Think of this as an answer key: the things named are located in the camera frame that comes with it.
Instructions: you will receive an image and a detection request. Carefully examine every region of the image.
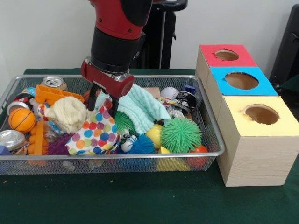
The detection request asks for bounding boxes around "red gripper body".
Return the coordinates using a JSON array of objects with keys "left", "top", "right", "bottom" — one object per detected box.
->
[{"left": 81, "top": 58, "right": 135, "bottom": 98}]

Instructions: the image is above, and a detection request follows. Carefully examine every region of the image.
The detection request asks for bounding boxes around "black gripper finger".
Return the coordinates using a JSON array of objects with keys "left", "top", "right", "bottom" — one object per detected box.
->
[
  {"left": 109, "top": 95, "right": 120, "bottom": 117},
  {"left": 89, "top": 83, "right": 100, "bottom": 112}
]

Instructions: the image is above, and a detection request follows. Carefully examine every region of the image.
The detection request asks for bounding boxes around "mint green cloth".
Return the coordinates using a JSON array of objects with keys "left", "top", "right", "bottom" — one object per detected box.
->
[{"left": 96, "top": 84, "right": 171, "bottom": 136}]

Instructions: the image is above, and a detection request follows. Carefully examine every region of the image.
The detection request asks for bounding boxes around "cream cloth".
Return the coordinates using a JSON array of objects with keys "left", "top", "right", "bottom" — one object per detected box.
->
[{"left": 44, "top": 97, "right": 90, "bottom": 133}]

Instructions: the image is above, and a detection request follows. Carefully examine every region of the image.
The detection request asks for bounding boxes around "polka dot cloth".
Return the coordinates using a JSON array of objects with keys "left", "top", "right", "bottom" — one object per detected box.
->
[{"left": 65, "top": 98, "right": 121, "bottom": 155}]

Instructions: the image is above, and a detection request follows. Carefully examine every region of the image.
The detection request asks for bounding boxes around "wooden box with three holes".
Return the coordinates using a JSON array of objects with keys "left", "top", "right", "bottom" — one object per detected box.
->
[{"left": 196, "top": 44, "right": 299, "bottom": 187}]

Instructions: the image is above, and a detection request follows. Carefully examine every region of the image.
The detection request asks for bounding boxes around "orange plastic toy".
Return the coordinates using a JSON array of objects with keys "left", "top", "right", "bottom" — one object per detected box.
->
[{"left": 35, "top": 84, "right": 85, "bottom": 105}]

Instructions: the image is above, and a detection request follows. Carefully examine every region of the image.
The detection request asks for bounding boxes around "silver soda can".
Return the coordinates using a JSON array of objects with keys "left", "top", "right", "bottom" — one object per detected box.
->
[{"left": 41, "top": 76, "right": 67, "bottom": 91}]

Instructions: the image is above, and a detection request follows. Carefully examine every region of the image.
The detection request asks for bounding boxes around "blue spiky ball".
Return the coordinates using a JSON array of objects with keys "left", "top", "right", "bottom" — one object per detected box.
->
[{"left": 126, "top": 135, "right": 156, "bottom": 154}]

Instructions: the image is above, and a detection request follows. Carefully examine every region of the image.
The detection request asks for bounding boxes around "yellow ball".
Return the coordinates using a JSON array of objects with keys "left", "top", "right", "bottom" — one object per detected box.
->
[{"left": 146, "top": 124, "right": 164, "bottom": 149}]

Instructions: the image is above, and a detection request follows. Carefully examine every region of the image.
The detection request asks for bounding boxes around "green spiky ball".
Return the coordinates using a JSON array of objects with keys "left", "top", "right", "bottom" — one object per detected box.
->
[{"left": 160, "top": 118, "right": 202, "bottom": 154}]

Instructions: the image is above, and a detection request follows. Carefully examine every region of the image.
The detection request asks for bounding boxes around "small orange basketball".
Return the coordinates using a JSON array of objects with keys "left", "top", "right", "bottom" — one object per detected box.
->
[{"left": 8, "top": 108, "right": 36, "bottom": 133}]

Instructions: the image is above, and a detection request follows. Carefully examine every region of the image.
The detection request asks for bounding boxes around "silver tin can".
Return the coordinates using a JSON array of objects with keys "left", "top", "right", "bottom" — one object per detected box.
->
[{"left": 0, "top": 130, "right": 28, "bottom": 155}]

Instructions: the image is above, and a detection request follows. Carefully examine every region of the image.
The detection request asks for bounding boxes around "dark green tablecloth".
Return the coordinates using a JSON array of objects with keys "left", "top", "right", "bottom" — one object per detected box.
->
[{"left": 0, "top": 69, "right": 299, "bottom": 224}]

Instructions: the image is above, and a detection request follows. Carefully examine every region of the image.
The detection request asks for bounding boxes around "side table with green cloth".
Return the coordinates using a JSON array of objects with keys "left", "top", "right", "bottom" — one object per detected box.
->
[{"left": 279, "top": 75, "right": 299, "bottom": 97}]

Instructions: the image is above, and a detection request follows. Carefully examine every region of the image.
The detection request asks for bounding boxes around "black upright panel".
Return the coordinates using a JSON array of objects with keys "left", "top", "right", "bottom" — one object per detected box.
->
[{"left": 271, "top": 5, "right": 299, "bottom": 87}]

